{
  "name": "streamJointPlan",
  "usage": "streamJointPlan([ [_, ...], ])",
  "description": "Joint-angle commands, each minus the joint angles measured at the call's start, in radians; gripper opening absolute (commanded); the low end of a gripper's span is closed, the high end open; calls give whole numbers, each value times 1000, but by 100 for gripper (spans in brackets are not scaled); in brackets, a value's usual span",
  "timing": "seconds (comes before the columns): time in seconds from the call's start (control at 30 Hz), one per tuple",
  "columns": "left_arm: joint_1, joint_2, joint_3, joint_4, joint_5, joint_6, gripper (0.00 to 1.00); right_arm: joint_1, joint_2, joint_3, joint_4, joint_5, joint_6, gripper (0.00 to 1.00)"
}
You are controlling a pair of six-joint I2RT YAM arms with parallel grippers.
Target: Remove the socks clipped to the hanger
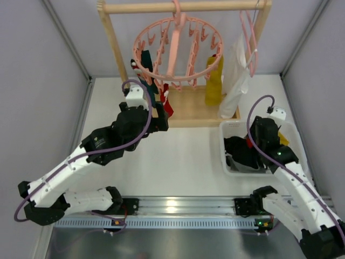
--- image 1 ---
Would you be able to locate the red sock with pompom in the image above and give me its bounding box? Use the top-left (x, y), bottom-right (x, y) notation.
top-left (160, 83), bottom-right (174, 118)
top-left (245, 135), bottom-right (255, 149)

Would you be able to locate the yellow sock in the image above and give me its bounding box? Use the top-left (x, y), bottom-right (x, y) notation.
top-left (278, 131), bottom-right (289, 146)
top-left (205, 56), bottom-right (224, 106)

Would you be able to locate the pink round clip hanger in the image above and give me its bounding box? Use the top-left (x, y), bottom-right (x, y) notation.
top-left (133, 1), bottom-right (224, 91)

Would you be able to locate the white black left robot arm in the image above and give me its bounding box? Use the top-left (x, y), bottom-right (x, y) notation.
top-left (18, 102), bottom-right (169, 226)

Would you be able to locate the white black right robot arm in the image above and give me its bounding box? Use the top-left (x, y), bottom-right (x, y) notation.
top-left (247, 116), bottom-right (344, 258)

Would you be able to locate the pink clothes hanger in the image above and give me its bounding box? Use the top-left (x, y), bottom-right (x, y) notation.
top-left (239, 10), bottom-right (258, 77)

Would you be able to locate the white perforated plastic basket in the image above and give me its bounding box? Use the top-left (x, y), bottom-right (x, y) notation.
top-left (219, 120), bottom-right (311, 178)

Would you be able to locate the wooden clothes rack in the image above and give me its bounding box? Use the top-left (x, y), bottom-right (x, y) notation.
top-left (97, 1), bottom-right (272, 127)

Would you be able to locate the dark green sock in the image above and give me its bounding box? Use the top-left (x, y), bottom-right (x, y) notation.
top-left (140, 49), bottom-right (160, 108)

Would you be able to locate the red green christmas sock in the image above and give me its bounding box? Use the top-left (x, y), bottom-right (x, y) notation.
top-left (130, 59), bottom-right (144, 81)

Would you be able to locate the white cloth garment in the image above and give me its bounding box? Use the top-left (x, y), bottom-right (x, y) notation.
top-left (218, 33), bottom-right (250, 119)

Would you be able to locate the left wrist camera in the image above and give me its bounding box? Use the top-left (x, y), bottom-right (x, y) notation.
top-left (125, 85), bottom-right (148, 110)

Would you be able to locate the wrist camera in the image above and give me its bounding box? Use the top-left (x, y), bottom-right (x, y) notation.
top-left (125, 85), bottom-right (148, 110)
top-left (267, 106), bottom-right (287, 121)

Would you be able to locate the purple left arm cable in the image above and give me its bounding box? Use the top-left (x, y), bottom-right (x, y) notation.
top-left (13, 79), bottom-right (153, 222)

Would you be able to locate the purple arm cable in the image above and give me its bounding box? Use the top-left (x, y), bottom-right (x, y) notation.
top-left (13, 79), bottom-right (153, 222)
top-left (246, 94), bottom-right (345, 235)

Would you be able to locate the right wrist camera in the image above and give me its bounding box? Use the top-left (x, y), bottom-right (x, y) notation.
top-left (267, 106), bottom-right (287, 121)

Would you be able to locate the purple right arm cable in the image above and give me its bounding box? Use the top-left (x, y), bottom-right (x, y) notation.
top-left (246, 94), bottom-right (345, 235)

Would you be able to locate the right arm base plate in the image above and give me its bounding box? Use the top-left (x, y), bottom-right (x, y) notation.
top-left (234, 198), bottom-right (269, 217)

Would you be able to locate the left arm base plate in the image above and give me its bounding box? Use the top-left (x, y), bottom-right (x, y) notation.
top-left (106, 198), bottom-right (140, 216)

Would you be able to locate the aluminium mounting rail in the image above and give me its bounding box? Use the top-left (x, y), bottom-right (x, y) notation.
top-left (43, 195), bottom-right (337, 218)

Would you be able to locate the grey slotted cable duct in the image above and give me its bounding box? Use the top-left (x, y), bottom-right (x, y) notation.
top-left (54, 217), bottom-right (271, 229)

